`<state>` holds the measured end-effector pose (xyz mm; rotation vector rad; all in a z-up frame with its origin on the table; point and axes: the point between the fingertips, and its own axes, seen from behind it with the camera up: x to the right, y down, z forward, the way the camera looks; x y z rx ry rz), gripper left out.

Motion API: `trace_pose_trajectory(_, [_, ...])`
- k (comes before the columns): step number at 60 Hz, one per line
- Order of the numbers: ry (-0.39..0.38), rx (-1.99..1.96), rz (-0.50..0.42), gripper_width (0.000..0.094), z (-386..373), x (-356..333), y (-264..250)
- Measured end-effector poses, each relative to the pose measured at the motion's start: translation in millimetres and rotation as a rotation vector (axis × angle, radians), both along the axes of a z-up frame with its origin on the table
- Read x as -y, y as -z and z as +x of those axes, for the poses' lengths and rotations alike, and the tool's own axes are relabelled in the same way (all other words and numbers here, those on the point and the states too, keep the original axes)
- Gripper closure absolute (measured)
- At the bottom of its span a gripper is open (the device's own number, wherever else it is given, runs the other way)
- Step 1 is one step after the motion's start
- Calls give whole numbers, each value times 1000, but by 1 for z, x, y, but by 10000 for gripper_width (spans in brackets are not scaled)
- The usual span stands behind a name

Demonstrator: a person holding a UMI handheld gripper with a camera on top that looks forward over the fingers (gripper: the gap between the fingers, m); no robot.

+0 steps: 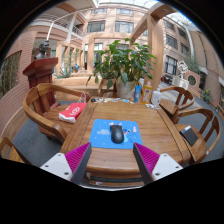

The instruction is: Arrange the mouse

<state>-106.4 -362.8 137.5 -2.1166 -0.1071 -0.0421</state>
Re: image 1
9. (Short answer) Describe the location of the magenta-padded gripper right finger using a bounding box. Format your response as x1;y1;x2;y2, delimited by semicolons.
132;142;184;186

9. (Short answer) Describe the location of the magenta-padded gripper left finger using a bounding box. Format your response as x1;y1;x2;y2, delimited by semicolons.
39;142;93;185

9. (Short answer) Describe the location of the black computer mouse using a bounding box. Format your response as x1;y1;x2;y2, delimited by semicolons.
109;124;125;145

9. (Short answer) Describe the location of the blue cartoon mouse pad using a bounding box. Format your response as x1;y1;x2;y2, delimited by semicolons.
88;118;144;150

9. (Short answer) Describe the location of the wooden armchair with black notebook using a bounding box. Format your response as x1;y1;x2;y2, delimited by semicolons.
172;107;222;166

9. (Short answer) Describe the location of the black notebook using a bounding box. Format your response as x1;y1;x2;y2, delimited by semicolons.
179;125;200;148

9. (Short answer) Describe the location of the wooden armchair with red bag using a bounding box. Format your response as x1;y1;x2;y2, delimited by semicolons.
22;83;92;144

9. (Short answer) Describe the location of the red and white bag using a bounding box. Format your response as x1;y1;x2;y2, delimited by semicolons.
58;92;88;124

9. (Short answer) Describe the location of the wooden armchair with empty seat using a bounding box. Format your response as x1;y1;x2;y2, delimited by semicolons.
159;85;196;121

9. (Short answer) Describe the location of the white pump bottle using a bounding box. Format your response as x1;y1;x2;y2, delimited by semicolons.
150;87;163;108

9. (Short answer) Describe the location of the yellow liquid soap bottle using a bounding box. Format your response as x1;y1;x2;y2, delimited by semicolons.
141;81;153;104

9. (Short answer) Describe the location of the blue tube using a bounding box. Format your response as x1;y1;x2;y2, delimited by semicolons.
133;84;142;104

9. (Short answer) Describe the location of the yellow flowering plant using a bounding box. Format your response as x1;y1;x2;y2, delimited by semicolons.
203;88;213;103

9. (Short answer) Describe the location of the wooden chair behind plant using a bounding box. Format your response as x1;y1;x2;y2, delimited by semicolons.
97;78;118;99

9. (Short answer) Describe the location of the spiky green aloe plant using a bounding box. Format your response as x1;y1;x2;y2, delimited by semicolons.
54;59;73;79

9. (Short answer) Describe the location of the white outdoor sculpture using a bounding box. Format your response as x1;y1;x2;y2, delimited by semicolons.
176;59;190;79

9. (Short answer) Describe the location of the green plant in white pot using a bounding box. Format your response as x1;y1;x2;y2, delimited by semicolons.
86;38;157;99

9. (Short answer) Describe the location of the dark bust statue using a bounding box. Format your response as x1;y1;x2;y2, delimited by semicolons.
34;39;50;61

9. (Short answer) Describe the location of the dark red wooden pedestal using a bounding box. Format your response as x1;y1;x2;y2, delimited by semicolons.
22;57;59;113

